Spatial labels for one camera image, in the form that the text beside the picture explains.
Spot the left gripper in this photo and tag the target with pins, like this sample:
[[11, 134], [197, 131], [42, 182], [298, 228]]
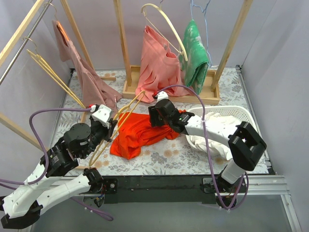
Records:
[[107, 130]]

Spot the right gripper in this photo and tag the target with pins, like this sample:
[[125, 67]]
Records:
[[152, 116]]

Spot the orange t-shirt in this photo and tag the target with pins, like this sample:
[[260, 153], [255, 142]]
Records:
[[137, 132]]

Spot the yellow plastic hanger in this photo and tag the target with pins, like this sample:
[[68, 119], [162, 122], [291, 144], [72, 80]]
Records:
[[121, 117]]

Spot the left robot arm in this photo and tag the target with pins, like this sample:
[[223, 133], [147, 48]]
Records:
[[24, 206]]

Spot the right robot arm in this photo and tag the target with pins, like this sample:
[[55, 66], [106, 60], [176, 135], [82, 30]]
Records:
[[246, 145]]

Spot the yellow hanger under pink garment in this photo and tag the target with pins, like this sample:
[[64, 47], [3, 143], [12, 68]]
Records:
[[47, 68]]

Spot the cream wooden hanger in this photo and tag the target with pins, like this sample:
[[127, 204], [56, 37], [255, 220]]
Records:
[[165, 28]]

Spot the salmon pink pleated garment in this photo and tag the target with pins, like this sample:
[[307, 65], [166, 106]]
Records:
[[159, 66]]

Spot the dusty pink hanging garment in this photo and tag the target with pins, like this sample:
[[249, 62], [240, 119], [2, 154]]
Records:
[[94, 89]]

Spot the wooden rack with tray base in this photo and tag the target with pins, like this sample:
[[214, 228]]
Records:
[[210, 93]]

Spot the wooden side clothes rack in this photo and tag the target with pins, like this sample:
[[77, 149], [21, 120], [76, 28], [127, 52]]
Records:
[[28, 88]]

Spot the green white hanging cloth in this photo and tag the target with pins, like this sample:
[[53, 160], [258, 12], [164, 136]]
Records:
[[194, 68]]

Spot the white cloth in basket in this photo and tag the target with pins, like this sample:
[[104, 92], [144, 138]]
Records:
[[216, 148]]

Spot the white plastic laundry basket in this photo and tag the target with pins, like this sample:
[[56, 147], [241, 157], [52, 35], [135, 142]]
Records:
[[227, 113]]

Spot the black base bar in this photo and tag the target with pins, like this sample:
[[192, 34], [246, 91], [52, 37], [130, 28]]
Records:
[[157, 189]]

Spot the metal hanging rod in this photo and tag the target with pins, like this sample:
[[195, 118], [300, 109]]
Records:
[[19, 32]]

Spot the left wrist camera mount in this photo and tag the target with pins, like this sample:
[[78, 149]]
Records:
[[102, 114]]

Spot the blue wire hanger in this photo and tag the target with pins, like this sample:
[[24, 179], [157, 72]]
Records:
[[204, 12]]

